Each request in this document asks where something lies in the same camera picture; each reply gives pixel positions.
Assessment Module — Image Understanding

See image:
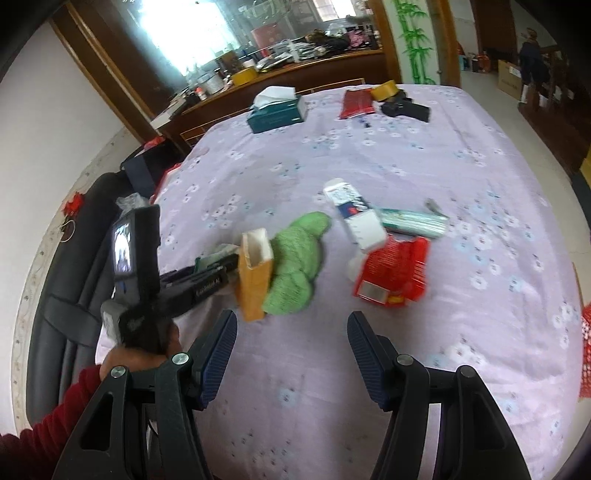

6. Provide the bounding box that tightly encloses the red and silver snack bag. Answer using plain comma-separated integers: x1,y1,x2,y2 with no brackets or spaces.
353,235,431,308

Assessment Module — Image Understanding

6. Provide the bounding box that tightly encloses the green towel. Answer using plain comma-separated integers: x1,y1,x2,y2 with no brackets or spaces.
262,211,332,317

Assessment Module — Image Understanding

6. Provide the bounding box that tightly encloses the cardboard box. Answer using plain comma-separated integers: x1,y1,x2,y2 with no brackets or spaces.
498,60,527,100

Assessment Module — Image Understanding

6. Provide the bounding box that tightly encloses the black pouch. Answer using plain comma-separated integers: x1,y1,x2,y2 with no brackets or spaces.
381,95,431,123

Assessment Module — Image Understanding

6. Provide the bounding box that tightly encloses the dark navy bag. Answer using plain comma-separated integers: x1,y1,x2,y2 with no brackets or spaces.
121,141,183,199

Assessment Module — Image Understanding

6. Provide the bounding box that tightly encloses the orange paper box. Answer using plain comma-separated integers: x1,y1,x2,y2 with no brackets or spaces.
235,228,274,322

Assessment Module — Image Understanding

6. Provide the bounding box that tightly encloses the wooden counter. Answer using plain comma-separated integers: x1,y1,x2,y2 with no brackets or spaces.
152,44,389,155

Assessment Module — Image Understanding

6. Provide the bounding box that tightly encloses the person's left hand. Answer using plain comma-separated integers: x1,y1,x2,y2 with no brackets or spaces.
99,318,184,379

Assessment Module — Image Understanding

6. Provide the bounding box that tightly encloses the wooden staircase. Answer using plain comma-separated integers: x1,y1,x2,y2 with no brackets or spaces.
517,41,591,178

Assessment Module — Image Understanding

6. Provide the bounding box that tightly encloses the red round gift box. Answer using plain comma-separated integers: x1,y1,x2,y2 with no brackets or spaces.
250,25,280,47

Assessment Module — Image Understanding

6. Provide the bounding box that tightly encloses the red packet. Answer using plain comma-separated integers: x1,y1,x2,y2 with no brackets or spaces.
339,88,376,120

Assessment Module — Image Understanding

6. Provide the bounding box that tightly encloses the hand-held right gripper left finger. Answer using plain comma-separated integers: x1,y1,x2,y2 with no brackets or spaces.
51,309,238,480

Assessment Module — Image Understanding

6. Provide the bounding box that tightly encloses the brown wooden door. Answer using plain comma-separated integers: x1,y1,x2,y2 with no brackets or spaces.
475,0,514,58

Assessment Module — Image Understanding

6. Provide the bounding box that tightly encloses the black leather chair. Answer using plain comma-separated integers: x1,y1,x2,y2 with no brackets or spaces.
25,173,153,416

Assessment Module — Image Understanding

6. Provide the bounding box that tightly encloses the dark green tissue box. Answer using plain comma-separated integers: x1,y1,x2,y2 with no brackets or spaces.
246,86,308,134

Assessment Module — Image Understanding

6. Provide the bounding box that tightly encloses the yellow tape roll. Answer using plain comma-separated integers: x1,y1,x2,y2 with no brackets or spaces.
370,80,399,101

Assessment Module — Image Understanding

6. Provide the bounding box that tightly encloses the red plastic basket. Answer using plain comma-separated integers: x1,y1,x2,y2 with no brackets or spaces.
581,302,591,365

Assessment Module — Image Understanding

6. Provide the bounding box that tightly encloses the clear plastic bag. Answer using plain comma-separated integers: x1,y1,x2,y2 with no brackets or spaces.
115,193,151,214

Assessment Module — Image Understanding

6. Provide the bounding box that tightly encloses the dark jacket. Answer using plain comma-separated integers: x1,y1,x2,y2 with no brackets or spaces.
518,39,552,88

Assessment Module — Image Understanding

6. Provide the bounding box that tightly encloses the teal tissue pack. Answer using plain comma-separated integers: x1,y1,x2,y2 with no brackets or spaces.
376,198,450,239

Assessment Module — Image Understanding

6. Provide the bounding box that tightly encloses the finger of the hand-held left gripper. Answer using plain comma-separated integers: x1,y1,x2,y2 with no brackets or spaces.
195,255,241,278

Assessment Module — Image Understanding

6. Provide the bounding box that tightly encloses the green bamboo wall decal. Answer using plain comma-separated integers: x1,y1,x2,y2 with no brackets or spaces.
392,0,439,86

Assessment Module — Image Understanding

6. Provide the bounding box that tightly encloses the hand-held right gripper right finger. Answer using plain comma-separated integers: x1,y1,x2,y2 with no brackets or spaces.
347,311,532,480

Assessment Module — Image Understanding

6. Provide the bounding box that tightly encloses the person's left forearm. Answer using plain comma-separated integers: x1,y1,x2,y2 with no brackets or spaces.
0,364,105,480

